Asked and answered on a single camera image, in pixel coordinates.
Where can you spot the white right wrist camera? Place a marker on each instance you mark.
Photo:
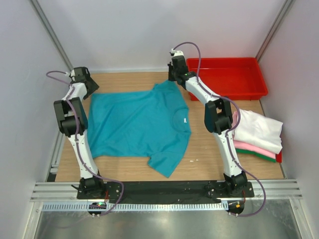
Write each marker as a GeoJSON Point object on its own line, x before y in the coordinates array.
{"type": "Point", "coordinates": [175, 53]}

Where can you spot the teal t shirt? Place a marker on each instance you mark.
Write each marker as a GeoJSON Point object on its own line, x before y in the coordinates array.
{"type": "Point", "coordinates": [151, 124]}

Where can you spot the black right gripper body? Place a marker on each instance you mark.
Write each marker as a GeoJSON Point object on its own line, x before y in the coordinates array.
{"type": "Point", "coordinates": [172, 73]}

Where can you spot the green folded t shirt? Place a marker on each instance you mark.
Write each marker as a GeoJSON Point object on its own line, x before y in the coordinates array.
{"type": "Point", "coordinates": [256, 154]}

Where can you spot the white folded t shirt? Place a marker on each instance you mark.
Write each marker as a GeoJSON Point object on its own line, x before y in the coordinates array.
{"type": "Point", "coordinates": [257, 130]}

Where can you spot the aluminium frame rail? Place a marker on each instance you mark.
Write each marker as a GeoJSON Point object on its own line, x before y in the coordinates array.
{"type": "Point", "coordinates": [62, 191]}

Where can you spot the pink folded t shirt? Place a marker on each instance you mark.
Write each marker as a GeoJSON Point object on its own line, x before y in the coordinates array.
{"type": "Point", "coordinates": [242, 145]}

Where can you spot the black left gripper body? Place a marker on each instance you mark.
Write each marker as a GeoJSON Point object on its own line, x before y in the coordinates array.
{"type": "Point", "coordinates": [93, 86]}

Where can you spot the white slotted cable duct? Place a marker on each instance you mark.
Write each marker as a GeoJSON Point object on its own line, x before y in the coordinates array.
{"type": "Point", "coordinates": [101, 207]}

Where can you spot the red plastic bin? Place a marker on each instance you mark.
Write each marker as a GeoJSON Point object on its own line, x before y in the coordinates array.
{"type": "Point", "coordinates": [235, 78]}

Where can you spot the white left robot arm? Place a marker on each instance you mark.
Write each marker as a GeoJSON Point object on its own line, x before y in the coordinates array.
{"type": "Point", "coordinates": [72, 122]}

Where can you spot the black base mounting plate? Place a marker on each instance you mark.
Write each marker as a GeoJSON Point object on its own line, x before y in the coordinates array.
{"type": "Point", "coordinates": [165, 192]}

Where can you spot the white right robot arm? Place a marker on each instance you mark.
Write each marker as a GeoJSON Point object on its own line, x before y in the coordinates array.
{"type": "Point", "coordinates": [217, 119]}

